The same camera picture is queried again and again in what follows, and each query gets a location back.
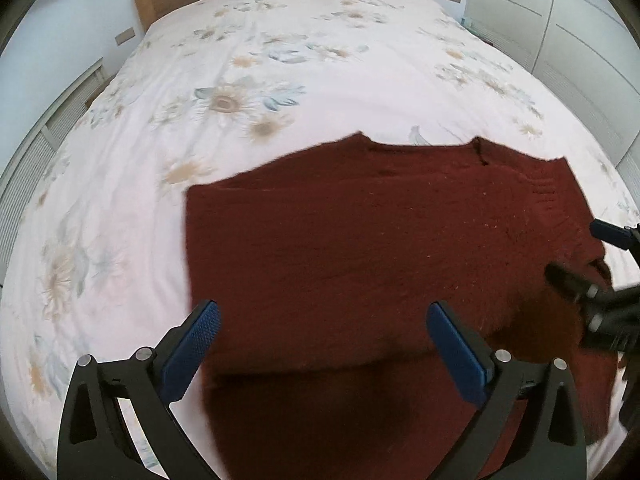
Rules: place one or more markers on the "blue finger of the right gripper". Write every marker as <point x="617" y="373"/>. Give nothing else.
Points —
<point x="623" y="237"/>
<point x="575" y="287"/>

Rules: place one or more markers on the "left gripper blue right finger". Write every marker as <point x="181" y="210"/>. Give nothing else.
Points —
<point x="550" y="441"/>

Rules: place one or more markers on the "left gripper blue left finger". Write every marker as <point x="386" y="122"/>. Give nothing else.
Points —
<point x="94" y="441"/>

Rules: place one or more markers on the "dark red knit sweater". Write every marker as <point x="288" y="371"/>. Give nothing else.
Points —
<point x="323" y="264"/>

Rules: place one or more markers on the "pink floral bed cover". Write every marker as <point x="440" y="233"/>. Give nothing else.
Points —
<point x="217" y="88"/>

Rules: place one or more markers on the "white wardrobe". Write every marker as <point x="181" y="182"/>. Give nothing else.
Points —
<point x="581" y="50"/>

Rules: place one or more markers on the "white radiator cover cabinet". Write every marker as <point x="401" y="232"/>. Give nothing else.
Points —
<point x="29" y="163"/>

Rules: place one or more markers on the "left wall switch plate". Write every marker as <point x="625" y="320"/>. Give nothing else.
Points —
<point x="124" y="36"/>

